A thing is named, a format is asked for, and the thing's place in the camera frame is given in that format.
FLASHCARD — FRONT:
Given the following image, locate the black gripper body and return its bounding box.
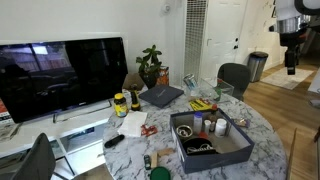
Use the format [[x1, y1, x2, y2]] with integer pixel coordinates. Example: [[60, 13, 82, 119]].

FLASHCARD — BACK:
[[279, 29, 309, 68]]

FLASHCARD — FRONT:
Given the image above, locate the green bottle red cap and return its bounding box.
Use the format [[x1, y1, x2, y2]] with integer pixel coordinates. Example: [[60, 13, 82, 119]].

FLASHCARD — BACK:
[[213, 78, 223, 102]]

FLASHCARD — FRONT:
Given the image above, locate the brown bottle red cap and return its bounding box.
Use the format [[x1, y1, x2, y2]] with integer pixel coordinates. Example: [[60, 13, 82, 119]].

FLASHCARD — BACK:
[[209, 103, 219, 124]]

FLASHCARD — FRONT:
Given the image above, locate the small white bottle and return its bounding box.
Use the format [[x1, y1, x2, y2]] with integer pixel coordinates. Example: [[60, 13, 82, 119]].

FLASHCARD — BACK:
[[203, 119, 212, 135]]

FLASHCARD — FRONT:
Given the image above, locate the white bottle blue cap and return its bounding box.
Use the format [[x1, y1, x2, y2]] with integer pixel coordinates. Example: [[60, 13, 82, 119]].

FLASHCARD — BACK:
[[193, 111, 204, 135]]

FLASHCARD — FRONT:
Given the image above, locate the navy blue cardboard box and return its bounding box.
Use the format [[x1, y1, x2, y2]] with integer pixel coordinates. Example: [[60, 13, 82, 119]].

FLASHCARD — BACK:
[[169, 108, 256, 175]]

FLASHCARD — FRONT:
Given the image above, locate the dark bottle yellow label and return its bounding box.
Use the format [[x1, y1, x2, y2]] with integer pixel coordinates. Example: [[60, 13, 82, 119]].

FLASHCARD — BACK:
[[129, 83, 142, 112]]

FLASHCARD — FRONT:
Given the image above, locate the yellow vitamin bottle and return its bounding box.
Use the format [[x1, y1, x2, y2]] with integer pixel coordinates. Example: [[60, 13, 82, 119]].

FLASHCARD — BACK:
[[113, 92, 129, 118]]

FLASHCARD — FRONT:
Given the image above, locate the light floor rug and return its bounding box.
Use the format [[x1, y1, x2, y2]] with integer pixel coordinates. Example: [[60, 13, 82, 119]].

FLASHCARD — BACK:
[[259, 66, 315, 91]]

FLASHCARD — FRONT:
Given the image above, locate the steel trash can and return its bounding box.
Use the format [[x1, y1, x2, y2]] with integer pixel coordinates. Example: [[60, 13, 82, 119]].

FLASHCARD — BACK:
[[246, 51, 270, 83]]

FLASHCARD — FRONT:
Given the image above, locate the white door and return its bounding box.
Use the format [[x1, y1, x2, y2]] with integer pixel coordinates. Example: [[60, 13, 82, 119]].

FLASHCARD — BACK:
[[199, 0, 249, 81]]

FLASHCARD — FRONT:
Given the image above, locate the snack packet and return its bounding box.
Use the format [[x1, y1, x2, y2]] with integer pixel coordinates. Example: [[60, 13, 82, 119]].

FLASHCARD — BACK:
[[233, 117, 251, 129]]

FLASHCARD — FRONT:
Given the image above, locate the clear plastic container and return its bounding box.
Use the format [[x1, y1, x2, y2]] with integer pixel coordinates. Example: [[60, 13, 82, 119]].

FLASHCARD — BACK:
[[198, 77, 235, 104]]

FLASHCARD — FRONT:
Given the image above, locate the white jar white lid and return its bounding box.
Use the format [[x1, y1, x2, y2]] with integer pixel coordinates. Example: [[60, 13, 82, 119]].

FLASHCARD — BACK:
[[214, 118, 228, 138]]

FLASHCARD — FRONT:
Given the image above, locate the yellow packet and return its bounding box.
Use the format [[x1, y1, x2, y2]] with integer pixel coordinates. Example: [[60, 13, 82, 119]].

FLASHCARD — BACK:
[[189, 98, 214, 112]]

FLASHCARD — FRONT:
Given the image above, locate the clear plastic cup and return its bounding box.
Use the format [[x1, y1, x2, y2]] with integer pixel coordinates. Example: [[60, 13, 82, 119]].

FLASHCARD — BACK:
[[185, 81, 202, 98]]

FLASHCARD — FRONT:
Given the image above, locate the silver drink can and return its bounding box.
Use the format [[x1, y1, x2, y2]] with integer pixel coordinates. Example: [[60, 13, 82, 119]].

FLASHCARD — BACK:
[[182, 73, 200, 90]]

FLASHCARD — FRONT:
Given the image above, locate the round metal bowl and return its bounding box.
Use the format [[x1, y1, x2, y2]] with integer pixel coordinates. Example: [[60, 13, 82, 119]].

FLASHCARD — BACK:
[[175, 124, 194, 139]]

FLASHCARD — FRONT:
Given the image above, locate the black plant pot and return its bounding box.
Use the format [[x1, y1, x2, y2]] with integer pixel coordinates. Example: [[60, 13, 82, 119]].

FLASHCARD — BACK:
[[139, 71, 161, 90]]

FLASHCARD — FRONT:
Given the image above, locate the green houseplant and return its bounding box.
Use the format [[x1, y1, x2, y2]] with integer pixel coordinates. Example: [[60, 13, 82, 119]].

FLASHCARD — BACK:
[[135, 44, 164, 76]]

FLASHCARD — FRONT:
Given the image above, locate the red candy wrapper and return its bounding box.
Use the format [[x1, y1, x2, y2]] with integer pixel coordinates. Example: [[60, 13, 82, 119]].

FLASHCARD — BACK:
[[140, 124, 159, 138]]

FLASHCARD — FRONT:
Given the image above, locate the wooden block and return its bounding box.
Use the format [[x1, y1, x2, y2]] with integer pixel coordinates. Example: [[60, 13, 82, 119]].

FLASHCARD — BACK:
[[150, 147, 176, 169]]

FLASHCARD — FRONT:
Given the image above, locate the brown paper bag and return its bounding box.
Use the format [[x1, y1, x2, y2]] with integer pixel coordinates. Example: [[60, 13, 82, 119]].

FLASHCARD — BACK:
[[122, 72, 146, 92]]

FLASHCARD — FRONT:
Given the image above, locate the green round lid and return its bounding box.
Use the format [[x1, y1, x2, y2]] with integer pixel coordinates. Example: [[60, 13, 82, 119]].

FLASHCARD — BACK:
[[149, 166, 172, 180]]

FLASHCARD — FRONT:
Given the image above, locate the white paper napkin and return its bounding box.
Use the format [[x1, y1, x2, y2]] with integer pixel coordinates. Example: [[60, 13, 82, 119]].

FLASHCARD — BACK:
[[117, 110, 148, 138]]

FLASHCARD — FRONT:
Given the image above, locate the small dark toy car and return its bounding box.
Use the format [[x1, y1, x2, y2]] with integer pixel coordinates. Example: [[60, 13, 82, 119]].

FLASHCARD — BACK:
[[143, 154, 153, 171]]

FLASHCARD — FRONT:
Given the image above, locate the black remote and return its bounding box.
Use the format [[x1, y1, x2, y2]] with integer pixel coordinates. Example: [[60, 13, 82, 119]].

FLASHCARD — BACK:
[[103, 133, 126, 149]]

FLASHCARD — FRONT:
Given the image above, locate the black flat screen television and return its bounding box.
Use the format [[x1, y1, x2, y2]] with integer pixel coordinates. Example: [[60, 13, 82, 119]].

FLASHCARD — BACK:
[[0, 36, 129, 124]]

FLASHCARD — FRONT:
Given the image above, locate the white television stand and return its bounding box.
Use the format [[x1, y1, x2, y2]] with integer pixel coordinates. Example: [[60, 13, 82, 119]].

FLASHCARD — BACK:
[[0, 99, 118, 179]]

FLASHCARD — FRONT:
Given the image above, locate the white wall heater grille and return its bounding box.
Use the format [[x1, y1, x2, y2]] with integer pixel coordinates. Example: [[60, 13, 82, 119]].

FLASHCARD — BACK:
[[183, 0, 209, 81]]

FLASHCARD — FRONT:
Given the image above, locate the white wall thermostat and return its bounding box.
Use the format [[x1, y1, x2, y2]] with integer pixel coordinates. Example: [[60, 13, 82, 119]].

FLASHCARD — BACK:
[[161, 2, 172, 15]]

